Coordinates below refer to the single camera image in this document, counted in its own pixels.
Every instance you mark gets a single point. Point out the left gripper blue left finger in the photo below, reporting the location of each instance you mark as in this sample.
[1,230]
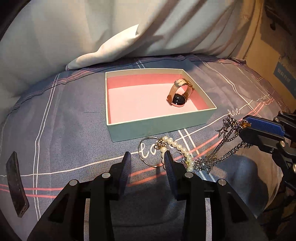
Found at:
[64,218]

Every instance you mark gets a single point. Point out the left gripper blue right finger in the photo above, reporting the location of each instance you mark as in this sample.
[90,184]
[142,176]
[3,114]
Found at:
[231,219]

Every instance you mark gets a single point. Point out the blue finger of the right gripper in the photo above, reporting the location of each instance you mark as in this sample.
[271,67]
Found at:
[265,125]
[269,141]

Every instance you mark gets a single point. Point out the rose gold wrist watch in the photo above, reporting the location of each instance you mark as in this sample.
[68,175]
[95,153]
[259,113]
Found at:
[179,99]

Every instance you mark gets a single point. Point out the black smartphone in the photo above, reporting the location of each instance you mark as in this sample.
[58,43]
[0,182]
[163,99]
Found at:
[18,196]

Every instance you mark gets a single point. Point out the teal box pink interior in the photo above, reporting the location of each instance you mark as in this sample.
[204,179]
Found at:
[137,105]

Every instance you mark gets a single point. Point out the white draped curtain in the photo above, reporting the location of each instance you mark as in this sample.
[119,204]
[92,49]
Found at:
[41,38]

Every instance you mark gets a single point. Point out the blue wall poster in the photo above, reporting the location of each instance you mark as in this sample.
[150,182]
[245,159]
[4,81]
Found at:
[285,77]

